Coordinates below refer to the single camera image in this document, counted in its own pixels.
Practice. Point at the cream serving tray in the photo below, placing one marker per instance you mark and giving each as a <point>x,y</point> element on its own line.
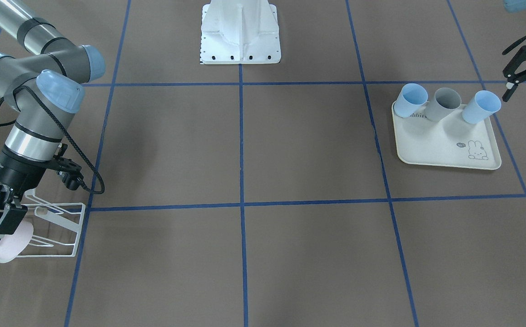
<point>451,142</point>

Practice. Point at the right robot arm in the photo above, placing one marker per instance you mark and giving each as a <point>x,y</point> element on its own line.
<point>46,89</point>

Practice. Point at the white wire cup rack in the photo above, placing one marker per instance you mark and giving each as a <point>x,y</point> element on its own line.
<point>57,227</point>

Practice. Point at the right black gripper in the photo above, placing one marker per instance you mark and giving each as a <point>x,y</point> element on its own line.
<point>12,171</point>

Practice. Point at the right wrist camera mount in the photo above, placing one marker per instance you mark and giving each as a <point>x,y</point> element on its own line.
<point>68,171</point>

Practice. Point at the grey ikea cup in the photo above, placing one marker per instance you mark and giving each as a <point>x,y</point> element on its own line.
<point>444,102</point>

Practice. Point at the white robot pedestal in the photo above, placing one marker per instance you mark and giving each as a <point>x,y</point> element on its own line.
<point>239,32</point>

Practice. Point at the light blue ikea cup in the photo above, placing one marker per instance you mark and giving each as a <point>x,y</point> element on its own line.
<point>483,104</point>

